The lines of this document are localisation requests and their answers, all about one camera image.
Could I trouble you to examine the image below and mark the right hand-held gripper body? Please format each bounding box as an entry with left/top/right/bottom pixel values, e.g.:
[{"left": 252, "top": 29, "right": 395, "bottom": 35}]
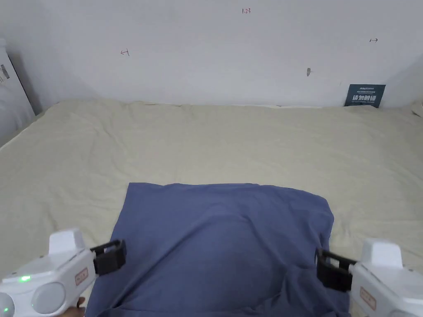
[{"left": 316, "top": 239, "right": 423, "bottom": 317}]

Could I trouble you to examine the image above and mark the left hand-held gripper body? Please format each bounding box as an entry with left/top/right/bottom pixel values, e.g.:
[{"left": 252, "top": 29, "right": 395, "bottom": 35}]
[{"left": 0, "top": 227, "right": 127, "bottom": 317}]

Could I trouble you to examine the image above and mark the dark blue shirt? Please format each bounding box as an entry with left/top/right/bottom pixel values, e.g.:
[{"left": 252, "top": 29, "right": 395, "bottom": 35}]
[{"left": 83, "top": 182, "right": 352, "bottom": 317}]

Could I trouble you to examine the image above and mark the person's left hand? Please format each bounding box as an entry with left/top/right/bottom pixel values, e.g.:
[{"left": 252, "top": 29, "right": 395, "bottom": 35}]
[{"left": 61, "top": 297, "right": 87, "bottom": 317}]

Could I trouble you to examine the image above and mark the dark blue sign card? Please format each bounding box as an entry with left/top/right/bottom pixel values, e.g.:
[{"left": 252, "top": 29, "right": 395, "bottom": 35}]
[{"left": 343, "top": 84, "right": 387, "bottom": 108}]

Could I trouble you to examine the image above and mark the white flat carton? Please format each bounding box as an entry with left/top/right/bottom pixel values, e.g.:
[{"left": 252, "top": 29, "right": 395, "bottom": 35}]
[{"left": 0, "top": 38, "right": 43, "bottom": 143}]

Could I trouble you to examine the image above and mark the bed with beige sheet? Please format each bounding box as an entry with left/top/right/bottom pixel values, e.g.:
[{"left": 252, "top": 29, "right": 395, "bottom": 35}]
[{"left": 0, "top": 98, "right": 423, "bottom": 317}]

